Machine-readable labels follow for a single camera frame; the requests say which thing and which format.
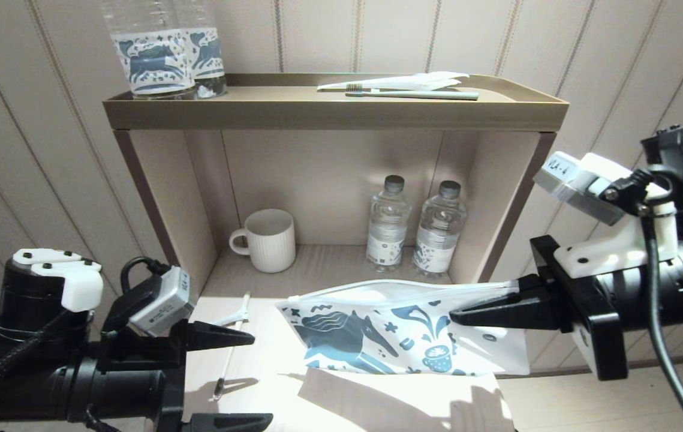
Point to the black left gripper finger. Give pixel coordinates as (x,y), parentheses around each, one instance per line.
(227,423)
(215,336)

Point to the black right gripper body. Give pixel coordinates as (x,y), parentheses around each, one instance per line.
(599,336)

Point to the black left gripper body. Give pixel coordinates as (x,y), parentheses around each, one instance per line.
(174,396)

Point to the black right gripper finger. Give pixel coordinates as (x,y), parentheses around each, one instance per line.
(515,315)
(532,285)

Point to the white toothbrush black bristles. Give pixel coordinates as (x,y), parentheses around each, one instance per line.
(230,354)

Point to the blue patterned zip pouch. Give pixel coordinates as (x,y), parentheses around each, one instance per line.
(377,342)

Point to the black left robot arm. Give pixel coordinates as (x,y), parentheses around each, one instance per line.
(107,384)

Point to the small clear water bottle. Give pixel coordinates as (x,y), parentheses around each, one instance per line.
(388,234)
(437,240)

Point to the white ribbed mug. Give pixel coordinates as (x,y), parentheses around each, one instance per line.
(269,240)

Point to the pale toothbrush brown bristles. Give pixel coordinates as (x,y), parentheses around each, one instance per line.
(425,95)

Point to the white paper wrapper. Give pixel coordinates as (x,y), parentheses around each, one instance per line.
(425,80)

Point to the beige wooden shelf unit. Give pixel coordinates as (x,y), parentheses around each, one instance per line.
(317,114)

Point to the large bottle blue print label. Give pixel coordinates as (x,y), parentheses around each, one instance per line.
(149,60)
(209,54)

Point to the black left camera bracket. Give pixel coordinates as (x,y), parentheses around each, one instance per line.
(137,354)

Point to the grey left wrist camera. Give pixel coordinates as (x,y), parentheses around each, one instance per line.
(164,303)

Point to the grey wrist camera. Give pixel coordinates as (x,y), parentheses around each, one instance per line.
(569,180)
(164,303)

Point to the white right camera bracket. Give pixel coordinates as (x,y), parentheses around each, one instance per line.
(611,252)

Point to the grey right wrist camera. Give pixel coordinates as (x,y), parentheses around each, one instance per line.
(569,180)

